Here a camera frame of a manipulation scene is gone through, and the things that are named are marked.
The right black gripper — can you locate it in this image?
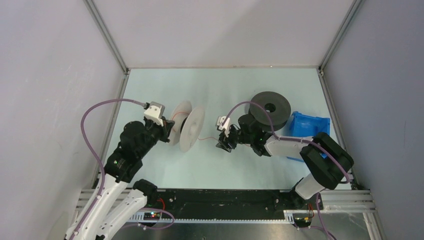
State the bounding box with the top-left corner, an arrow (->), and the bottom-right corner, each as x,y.
216,124 -> 253,152

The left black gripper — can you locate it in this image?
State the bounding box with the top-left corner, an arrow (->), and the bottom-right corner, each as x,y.
136,115 -> 174,158

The red thin cable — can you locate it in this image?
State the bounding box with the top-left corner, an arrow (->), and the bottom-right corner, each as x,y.
172,111 -> 253,147

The white cable spool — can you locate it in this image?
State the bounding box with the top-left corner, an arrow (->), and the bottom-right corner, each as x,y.
168,100 -> 205,153

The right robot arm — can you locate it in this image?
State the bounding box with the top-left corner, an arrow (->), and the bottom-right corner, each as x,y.
216,114 -> 354,209

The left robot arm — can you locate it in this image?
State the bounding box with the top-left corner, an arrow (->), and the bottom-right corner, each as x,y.
65,118 -> 175,240

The left controller board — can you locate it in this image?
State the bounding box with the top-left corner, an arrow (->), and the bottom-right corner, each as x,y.
143,211 -> 162,221

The controller board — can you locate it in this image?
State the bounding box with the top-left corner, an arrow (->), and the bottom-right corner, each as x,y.
143,211 -> 162,221
293,217 -> 313,230

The blue plastic bin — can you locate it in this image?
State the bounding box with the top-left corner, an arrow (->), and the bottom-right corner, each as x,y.
287,111 -> 331,137

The right controller board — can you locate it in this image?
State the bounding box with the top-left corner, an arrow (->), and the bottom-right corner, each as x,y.
293,217 -> 313,230

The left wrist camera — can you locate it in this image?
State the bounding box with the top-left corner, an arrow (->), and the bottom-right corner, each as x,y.
143,101 -> 165,127

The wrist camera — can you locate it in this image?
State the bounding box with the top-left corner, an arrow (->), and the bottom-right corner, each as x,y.
216,115 -> 231,137
143,101 -> 165,127

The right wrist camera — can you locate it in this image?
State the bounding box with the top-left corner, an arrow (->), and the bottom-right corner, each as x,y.
216,115 -> 231,137

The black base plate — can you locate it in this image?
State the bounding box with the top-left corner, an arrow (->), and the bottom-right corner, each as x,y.
146,188 -> 324,221

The black cable spool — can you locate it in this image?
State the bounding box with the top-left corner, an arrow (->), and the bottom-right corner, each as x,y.
248,91 -> 292,132

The white slotted cable duct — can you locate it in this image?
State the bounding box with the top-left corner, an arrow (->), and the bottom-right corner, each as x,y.
127,211 -> 296,225

